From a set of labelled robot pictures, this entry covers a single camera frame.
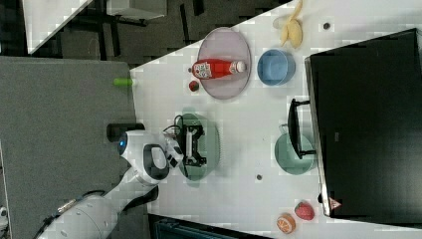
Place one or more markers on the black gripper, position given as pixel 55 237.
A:
pixel 190 136

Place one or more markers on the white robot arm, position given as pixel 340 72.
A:
pixel 151 156

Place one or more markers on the small toy strawberry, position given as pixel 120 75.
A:
pixel 193 86

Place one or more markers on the red ketchup bottle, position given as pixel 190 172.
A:
pixel 208 69

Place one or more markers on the black cup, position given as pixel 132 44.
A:
pixel 148 197

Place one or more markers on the green marker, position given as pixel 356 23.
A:
pixel 123 82

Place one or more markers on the grey round plate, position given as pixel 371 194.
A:
pixel 228 53

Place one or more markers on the green mug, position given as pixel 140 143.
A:
pixel 287 158

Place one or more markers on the blue bowl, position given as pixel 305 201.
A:
pixel 276 67

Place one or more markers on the toy orange slice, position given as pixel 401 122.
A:
pixel 286 223

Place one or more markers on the large toy strawberry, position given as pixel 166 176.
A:
pixel 305 211

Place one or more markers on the grey mat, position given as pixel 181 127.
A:
pixel 54 115

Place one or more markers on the peeled toy banana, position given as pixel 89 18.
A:
pixel 291 29

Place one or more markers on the black toy oven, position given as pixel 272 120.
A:
pixel 366 103

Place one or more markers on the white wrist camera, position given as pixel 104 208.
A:
pixel 173 152

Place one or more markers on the black cylinder post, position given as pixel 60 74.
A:
pixel 115 130

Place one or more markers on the black oven door handle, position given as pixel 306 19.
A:
pixel 295 129

